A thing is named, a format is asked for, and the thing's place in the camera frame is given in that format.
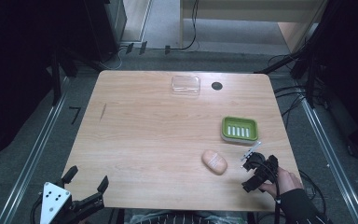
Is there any black hanging cable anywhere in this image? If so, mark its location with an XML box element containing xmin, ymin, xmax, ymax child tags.
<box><xmin>169</xmin><ymin>0</ymin><xmax>200</xmax><ymax>52</ymax></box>

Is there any clear plastic lid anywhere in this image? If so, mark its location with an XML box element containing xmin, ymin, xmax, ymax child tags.
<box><xmin>171</xmin><ymin>75</ymin><xmax>201</xmax><ymax>96</ymax></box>

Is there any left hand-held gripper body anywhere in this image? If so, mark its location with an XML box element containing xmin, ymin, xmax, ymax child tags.
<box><xmin>30</xmin><ymin>181</ymin><xmax>105</xmax><ymax>224</ymax></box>

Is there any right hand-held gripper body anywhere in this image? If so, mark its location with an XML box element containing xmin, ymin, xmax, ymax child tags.
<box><xmin>240</xmin><ymin>140</ymin><xmax>280</xmax><ymax>191</ymax></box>

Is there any light wooden furniture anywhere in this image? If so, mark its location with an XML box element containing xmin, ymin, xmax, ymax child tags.
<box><xmin>179</xmin><ymin>0</ymin><xmax>328</xmax><ymax>54</ymax></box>

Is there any person's right hand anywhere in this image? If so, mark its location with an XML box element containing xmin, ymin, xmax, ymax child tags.
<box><xmin>258</xmin><ymin>166</ymin><xmax>305</xmax><ymax>200</ymax></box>

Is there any peach soap bar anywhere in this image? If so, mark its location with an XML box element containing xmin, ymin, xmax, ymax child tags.
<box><xmin>200</xmin><ymin>149</ymin><xmax>228</xmax><ymax>176</ymax></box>

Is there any black stand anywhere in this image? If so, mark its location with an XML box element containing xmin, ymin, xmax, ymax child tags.
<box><xmin>49</xmin><ymin>46</ymin><xmax>79</xmax><ymax>107</ymax></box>

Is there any black cabinet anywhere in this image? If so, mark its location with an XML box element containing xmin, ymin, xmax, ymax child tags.
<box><xmin>83</xmin><ymin>0</ymin><xmax>129</xmax><ymax>63</ymax></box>

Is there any green soap dish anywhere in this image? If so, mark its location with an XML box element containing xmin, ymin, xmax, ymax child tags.
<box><xmin>220</xmin><ymin>116</ymin><xmax>259</xmax><ymax>145</ymax></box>

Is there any black floor cables bundle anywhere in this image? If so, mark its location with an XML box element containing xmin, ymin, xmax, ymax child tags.
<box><xmin>269</xmin><ymin>52</ymin><xmax>327</xmax><ymax>129</ymax></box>

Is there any metal floor rail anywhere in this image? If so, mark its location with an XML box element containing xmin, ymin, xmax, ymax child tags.
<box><xmin>0</xmin><ymin>90</ymin><xmax>71</xmax><ymax>224</ymax></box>
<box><xmin>298</xmin><ymin>96</ymin><xmax>358</xmax><ymax>224</ymax></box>

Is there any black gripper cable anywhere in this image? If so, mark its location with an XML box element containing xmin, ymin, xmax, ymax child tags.
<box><xmin>271</xmin><ymin>174</ymin><xmax>282</xmax><ymax>224</ymax></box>

